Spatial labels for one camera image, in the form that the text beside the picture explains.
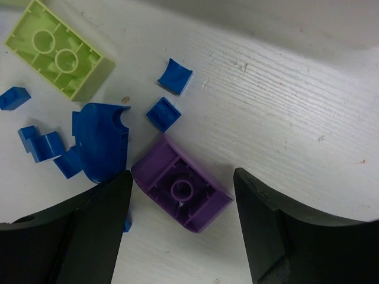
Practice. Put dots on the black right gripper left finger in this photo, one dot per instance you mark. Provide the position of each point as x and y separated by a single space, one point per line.
75 241

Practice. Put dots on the large blue curved lego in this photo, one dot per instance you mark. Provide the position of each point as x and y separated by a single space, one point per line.
101 140

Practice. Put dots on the small blue lego piece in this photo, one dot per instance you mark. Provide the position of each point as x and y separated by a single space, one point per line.
41 147
14 98
127 222
175 78
163 114
69 163

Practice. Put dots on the purple curved lego brick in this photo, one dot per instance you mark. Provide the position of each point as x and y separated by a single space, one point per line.
180 186

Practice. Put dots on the green lego brick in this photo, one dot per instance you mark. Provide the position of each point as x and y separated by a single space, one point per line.
58 54

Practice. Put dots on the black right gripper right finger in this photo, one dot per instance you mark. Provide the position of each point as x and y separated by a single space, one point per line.
287 241

